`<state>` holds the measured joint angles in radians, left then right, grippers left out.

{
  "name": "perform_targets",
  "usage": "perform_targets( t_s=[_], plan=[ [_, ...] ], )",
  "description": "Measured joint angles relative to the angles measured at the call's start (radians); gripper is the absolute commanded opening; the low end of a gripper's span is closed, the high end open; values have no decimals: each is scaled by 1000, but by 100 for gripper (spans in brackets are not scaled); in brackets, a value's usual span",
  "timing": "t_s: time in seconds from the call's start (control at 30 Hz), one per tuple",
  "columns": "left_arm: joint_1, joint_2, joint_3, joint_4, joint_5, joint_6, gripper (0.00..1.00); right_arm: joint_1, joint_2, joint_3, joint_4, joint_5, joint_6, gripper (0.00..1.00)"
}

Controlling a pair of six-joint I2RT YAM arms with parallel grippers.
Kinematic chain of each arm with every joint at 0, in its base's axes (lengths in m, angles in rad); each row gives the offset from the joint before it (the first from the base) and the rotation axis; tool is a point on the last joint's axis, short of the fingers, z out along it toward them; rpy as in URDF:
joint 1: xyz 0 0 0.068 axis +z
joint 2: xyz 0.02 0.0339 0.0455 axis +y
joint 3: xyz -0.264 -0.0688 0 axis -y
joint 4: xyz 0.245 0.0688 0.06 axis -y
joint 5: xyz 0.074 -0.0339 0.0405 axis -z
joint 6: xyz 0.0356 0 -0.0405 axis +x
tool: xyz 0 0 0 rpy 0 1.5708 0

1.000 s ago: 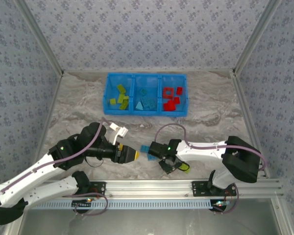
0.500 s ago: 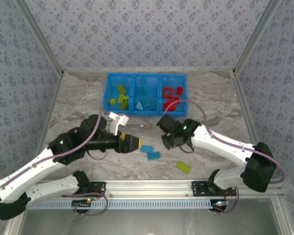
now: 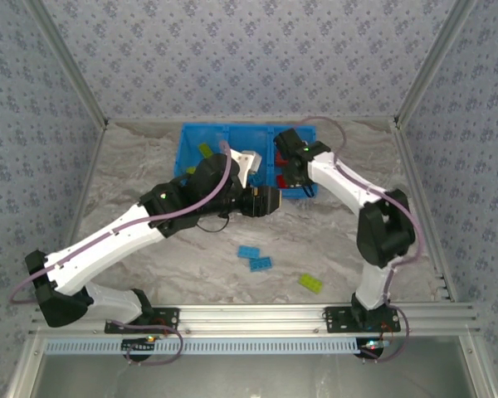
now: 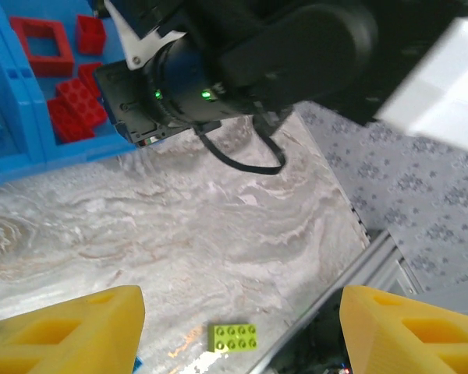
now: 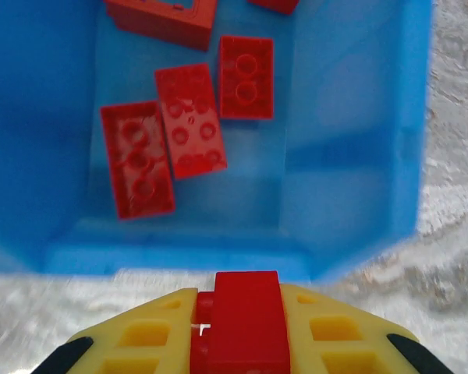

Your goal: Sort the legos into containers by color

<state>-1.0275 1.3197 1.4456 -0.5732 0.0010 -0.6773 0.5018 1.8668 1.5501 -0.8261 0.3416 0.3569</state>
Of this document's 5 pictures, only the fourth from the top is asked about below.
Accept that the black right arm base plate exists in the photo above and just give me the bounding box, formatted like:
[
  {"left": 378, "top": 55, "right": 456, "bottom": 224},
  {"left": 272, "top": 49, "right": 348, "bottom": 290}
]
[{"left": 257, "top": 311, "right": 354, "bottom": 374}]

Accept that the blue three-compartment plastic bin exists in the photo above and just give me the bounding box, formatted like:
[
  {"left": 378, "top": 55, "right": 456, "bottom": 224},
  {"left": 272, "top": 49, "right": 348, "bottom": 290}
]
[{"left": 0, "top": 0, "right": 141, "bottom": 189}]

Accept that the red small lego brick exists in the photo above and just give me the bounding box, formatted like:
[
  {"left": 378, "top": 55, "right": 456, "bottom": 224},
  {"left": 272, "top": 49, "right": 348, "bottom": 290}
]
[{"left": 76, "top": 14, "right": 107, "bottom": 55}]

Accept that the red sloped lego brick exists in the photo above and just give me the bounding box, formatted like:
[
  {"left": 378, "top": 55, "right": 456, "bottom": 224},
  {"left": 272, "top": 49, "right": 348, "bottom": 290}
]
[{"left": 77, "top": 62, "right": 105, "bottom": 97}]

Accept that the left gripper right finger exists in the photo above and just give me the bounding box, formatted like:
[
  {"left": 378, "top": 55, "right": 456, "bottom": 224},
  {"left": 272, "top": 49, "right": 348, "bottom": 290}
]
[{"left": 339, "top": 284, "right": 468, "bottom": 374}]

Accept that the green long lego brick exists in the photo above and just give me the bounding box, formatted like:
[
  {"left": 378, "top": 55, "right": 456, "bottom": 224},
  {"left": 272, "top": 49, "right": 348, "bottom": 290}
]
[{"left": 207, "top": 323, "right": 262, "bottom": 355}]

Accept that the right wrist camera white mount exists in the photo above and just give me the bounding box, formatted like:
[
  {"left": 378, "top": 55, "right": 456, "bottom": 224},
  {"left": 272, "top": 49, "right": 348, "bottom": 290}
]
[{"left": 91, "top": 0, "right": 186, "bottom": 72}]

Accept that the red long lego brick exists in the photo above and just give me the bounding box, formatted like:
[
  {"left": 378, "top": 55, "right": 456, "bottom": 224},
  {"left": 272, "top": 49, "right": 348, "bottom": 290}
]
[
  {"left": 55, "top": 77, "right": 109, "bottom": 129},
  {"left": 46, "top": 97, "right": 97, "bottom": 144}
]

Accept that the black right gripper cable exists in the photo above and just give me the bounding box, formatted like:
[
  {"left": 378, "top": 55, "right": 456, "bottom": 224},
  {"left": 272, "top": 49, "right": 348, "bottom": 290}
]
[{"left": 197, "top": 116, "right": 286, "bottom": 176}]

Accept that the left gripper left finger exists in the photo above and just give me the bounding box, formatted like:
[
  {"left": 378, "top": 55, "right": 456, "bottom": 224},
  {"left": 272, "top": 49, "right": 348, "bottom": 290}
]
[{"left": 0, "top": 284, "right": 146, "bottom": 374}]

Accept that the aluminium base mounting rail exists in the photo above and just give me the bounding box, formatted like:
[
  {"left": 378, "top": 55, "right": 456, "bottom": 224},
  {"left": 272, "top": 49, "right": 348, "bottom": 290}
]
[{"left": 253, "top": 229, "right": 428, "bottom": 374}]

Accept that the red square frame lego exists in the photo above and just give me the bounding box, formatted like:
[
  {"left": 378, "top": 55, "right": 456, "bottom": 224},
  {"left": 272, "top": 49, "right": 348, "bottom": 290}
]
[{"left": 9, "top": 16, "right": 75, "bottom": 78}]

